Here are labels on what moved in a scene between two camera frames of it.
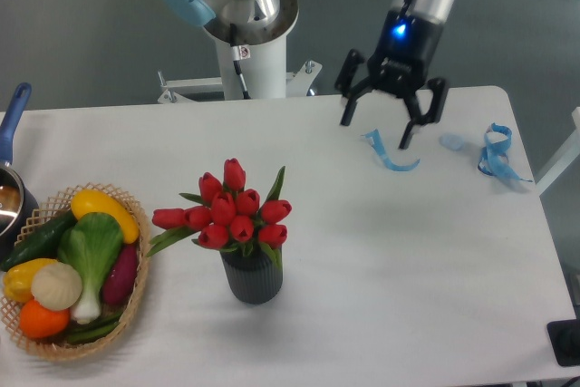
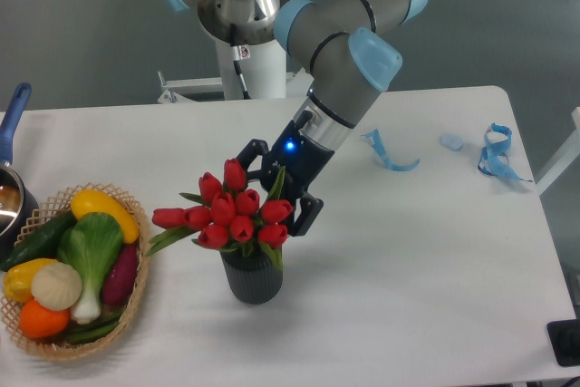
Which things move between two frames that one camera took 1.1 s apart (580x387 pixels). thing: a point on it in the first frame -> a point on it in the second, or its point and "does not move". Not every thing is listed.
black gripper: (406, 49) -> (304, 158)
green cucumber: (43, 243) does not move
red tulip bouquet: (226, 217) does not move
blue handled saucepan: (19, 212) does not move
